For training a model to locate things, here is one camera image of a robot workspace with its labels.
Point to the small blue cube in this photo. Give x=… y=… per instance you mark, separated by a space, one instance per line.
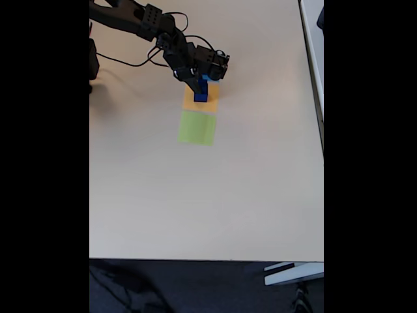
x=205 y=88

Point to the medium blue cube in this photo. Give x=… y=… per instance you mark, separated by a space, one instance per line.
x=201 y=98

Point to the blue paper square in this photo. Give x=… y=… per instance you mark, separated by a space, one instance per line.
x=213 y=80

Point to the orange paper square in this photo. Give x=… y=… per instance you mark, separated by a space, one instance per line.
x=189 y=104

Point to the green paper square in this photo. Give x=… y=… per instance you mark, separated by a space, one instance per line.
x=197 y=128

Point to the white side table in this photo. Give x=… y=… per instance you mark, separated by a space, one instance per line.
x=314 y=65

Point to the dark blue object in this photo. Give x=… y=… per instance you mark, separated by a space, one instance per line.
x=321 y=18

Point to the white table foot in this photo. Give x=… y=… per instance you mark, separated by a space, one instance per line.
x=293 y=275

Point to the black stand leg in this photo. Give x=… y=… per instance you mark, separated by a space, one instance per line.
x=301 y=300

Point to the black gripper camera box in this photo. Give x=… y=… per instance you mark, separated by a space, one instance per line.
x=184 y=73

